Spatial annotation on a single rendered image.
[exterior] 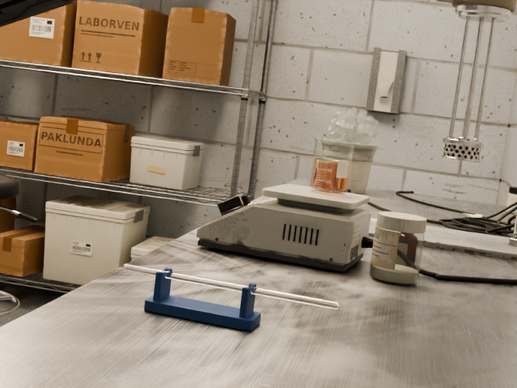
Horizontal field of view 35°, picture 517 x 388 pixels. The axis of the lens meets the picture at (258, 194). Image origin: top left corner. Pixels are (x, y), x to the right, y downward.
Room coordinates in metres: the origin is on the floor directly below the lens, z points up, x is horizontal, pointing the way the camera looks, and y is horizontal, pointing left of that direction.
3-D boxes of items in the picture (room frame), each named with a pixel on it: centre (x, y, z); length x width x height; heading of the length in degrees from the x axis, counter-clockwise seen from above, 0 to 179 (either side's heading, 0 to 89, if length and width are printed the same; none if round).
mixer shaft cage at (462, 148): (1.36, -0.33, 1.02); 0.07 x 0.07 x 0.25
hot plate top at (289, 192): (1.05, -0.08, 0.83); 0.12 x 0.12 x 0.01; 72
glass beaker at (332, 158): (1.06, -0.09, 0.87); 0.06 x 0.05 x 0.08; 60
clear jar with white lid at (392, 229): (0.97, -0.18, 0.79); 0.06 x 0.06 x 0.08
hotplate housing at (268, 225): (1.05, -0.05, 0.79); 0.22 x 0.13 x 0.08; 72
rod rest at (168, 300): (0.70, 0.04, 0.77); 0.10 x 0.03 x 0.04; 75
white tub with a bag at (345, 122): (2.04, -0.21, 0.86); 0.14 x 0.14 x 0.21
